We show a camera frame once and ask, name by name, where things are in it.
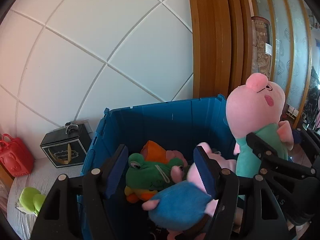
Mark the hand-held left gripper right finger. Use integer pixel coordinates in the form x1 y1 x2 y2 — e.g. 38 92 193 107
194 145 298 240

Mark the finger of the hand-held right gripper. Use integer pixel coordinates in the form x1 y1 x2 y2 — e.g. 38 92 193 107
292 127 320 153
246 132 318 180

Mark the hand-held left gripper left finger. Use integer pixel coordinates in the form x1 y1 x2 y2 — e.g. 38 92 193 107
30 144 129 240

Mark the pink pig plush blue shirt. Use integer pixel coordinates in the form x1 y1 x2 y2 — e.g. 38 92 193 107
142 142 238 233

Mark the pink pig plush teal dress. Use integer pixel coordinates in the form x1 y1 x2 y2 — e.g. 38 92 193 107
225 73 295 178

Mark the blue plastic storage bin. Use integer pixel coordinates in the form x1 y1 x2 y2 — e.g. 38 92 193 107
76 94 295 240

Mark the lime green plush toy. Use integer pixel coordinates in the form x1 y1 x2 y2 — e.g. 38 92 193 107
19 187 47 217

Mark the white cloth covered desktop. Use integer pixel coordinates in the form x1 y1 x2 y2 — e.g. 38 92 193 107
7 157 87 240

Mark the dark green frog plush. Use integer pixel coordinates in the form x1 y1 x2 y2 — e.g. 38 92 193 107
124 152 190 203

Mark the pale pink plush toy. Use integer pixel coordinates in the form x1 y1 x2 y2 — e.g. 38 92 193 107
166 150 188 167

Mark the dark clothing pile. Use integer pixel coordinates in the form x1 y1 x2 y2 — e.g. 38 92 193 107
303 66 320 130

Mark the orange plush toy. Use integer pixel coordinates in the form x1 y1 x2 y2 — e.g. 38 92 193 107
140 140 173 164

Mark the black gift box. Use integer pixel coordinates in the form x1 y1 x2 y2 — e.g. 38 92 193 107
40 121 92 169

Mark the frosted glass slat partition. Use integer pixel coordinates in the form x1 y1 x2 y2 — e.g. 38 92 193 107
255 0 316 128

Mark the patterned rolled carpet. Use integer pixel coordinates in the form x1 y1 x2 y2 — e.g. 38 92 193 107
251 16 273 80

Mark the red plastic bear bag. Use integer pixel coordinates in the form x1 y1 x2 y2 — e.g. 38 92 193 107
0 134 35 178

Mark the wooden door frame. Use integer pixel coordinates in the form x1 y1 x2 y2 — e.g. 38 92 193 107
186 0 255 103

